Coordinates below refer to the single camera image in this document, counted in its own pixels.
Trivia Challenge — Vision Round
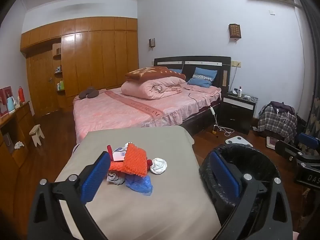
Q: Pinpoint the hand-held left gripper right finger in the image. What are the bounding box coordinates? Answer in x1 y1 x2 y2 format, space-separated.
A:
209 152 293 240

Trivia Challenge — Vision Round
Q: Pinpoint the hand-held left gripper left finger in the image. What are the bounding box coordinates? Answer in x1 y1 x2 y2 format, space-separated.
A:
27 151 112 240

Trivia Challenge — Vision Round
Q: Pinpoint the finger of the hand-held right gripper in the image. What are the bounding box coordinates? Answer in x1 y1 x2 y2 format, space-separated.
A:
275 140 304 162
297 132 320 155

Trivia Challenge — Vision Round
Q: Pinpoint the grey sock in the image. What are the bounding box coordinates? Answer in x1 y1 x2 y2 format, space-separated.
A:
107 171 126 185

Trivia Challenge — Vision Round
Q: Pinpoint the black trash bin with bag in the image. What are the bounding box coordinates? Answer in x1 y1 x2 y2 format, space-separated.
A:
199 144 284 240

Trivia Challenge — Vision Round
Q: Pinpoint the small white blue box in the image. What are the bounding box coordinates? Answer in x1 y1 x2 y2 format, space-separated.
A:
112 147 129 161

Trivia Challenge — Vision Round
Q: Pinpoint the orange knitted cloth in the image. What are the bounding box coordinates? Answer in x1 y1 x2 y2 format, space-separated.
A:
110 142 148 177

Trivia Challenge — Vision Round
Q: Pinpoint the blue plastic bag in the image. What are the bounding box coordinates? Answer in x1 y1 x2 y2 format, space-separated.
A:
125 174 153 197

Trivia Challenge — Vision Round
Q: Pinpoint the plaid bag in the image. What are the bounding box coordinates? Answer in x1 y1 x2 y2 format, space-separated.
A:
257 101 298 143

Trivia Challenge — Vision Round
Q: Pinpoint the patterned grey curtain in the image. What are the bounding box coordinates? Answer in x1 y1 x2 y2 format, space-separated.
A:
295 0 320 140

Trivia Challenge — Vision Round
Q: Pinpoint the white bathroom scale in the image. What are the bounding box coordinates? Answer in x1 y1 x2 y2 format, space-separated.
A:
225 136 253 147

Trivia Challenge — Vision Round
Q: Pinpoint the red crumpled cloth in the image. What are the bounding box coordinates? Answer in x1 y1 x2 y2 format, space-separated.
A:
107 144 153 172

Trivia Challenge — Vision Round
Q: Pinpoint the black white nightstand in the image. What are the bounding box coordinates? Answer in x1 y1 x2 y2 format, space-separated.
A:
220 91 257 135

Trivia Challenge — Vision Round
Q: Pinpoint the beige table cover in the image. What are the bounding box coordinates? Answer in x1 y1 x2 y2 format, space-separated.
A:
54 125 222 240

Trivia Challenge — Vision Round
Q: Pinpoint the bed with pink sheet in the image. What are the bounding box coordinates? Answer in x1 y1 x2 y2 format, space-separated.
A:
73 56 232 144

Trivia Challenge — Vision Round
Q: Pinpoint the small cream wooden stool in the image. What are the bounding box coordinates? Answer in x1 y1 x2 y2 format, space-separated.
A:
29 124 45 147

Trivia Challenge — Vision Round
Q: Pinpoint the wooden dresser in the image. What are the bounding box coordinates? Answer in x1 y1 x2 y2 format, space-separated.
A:
0 101 35 175

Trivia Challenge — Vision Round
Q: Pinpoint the blue patterned pillow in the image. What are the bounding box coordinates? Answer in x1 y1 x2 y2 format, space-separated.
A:
187 67 218 88

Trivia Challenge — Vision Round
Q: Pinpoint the folded pink quilt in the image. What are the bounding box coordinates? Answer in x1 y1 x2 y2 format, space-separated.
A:
121 76 187 101

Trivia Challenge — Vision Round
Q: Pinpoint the light blue kettle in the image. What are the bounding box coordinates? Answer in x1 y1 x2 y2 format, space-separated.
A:
5 97 16 112

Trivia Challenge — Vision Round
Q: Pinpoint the dark wooden headboard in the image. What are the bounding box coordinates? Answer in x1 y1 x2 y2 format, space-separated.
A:
153 56 232 93

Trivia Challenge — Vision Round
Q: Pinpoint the wooden wardrobe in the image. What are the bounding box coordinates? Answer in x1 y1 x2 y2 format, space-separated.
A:
20 17 139 117

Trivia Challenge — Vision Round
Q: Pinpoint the folded brown blanket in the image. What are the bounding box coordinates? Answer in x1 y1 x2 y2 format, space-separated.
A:
125 66 186 83

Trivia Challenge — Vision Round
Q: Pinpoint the white cable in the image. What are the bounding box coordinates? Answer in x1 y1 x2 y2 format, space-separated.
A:
217 126 235 137

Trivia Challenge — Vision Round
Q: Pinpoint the red picture frame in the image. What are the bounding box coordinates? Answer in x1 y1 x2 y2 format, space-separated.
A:
0 86 13 117

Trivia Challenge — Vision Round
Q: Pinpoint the large brown wall lamp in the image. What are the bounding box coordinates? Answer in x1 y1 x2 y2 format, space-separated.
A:
228 23 242 41

